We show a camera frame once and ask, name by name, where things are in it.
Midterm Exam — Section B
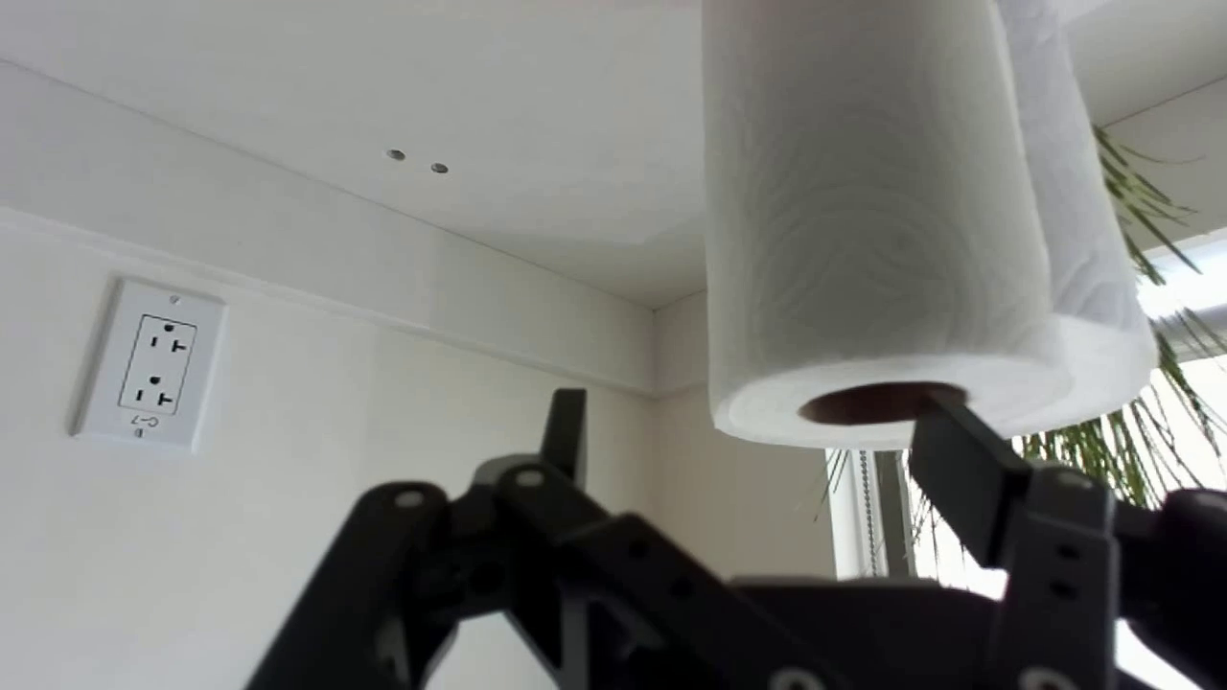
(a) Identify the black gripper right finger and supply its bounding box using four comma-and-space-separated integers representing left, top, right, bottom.
908, 396, 1227, 690

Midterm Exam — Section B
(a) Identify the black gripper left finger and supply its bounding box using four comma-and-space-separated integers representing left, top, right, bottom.
244, 387, 846, 690

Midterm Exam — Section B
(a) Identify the white paper towel roll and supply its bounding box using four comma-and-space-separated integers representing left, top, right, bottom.
699, 0, 1163, 452

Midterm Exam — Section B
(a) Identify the green leafy plant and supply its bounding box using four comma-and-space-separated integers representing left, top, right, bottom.
1017, 121, 1227, 517

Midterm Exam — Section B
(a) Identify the white wall power outlet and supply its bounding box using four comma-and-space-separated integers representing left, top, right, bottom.
74, 276, 228, 459

